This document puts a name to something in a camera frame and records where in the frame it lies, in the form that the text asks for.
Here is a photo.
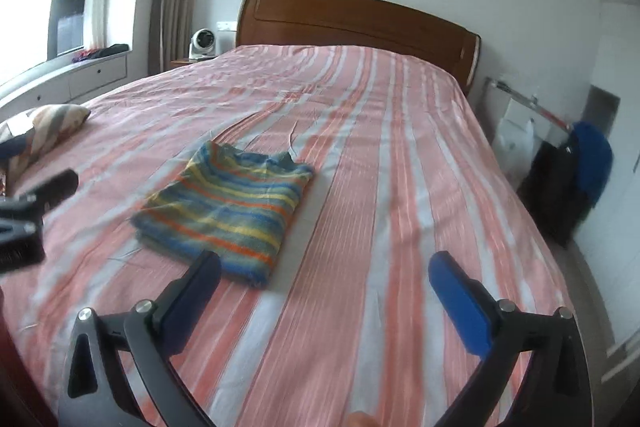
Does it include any black garment on rack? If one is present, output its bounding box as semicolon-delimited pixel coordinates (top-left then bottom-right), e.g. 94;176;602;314
518;138;591;247

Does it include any brown wooden headboard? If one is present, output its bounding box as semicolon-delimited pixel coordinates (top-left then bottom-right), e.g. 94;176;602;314
235;0;482;93

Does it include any white small fan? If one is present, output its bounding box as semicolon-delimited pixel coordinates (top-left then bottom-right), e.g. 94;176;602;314
189;28;216;61

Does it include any person's left hand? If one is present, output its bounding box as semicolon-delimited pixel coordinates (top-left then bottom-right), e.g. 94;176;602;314
345;412;380;427

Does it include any blue garment on rack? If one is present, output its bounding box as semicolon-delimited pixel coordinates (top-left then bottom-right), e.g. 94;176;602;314
570;121;613;206

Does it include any white plastic bag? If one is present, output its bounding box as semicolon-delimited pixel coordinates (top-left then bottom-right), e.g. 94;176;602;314
491;119;535;188

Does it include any white side desk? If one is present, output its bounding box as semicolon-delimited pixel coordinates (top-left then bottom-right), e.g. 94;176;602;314
483;76;573;142

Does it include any striped knit sweater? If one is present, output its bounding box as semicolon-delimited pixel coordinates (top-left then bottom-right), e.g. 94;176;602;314
131;141;314;287

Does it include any striped throw pillow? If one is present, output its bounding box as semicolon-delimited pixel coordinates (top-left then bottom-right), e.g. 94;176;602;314
2;104;91;184

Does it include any white drawer cabinet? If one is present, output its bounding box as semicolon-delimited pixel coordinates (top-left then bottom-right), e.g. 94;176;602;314
1;52;129;120

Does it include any pink striped bed cover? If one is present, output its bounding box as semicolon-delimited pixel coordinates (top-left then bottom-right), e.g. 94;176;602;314
1;46;570;426

